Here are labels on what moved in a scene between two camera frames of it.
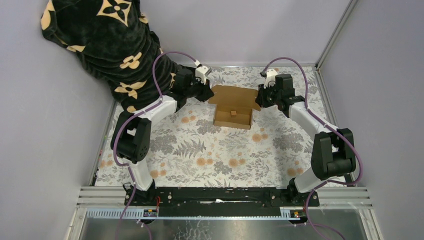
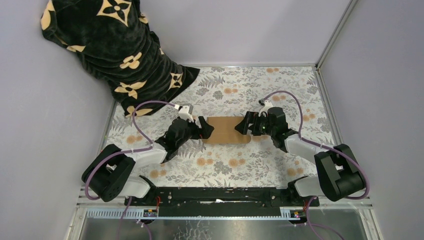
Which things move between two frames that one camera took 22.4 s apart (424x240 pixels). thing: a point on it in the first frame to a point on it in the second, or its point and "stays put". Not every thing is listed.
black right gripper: [261, 92] to [250, 117]
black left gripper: [205, 92] to [202, 133]
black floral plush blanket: [113, 39] stays put
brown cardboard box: [234, 105] to [224, 132]
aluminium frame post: [336, 32] stays put
